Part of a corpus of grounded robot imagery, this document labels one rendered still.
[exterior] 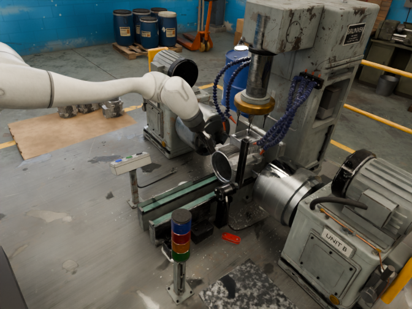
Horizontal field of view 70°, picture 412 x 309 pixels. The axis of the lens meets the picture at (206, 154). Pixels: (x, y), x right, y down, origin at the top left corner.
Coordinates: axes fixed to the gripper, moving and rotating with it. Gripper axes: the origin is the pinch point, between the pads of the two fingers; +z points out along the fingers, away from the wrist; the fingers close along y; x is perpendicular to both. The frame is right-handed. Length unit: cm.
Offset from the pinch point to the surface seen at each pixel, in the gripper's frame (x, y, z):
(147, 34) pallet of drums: -139, 445, 160
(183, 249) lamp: 36, -39, -19
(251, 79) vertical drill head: -28.2, -6.4, -21.7
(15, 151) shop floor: 117, 227, 60
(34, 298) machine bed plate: 88, -8, -15
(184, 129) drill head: -0.1, 24.7, 4.0
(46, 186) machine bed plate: 72, 52, -6
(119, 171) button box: 36.8, 12.9, -14.8
